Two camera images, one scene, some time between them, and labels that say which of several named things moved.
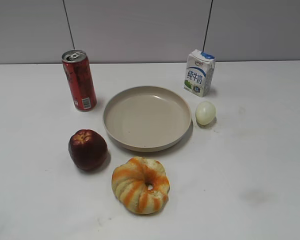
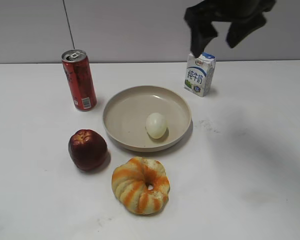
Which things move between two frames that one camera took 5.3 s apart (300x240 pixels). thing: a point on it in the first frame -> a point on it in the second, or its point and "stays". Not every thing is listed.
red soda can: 77,66 stays
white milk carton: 199,72 stays
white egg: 205,113 -> 156,125
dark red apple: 88,149 stays
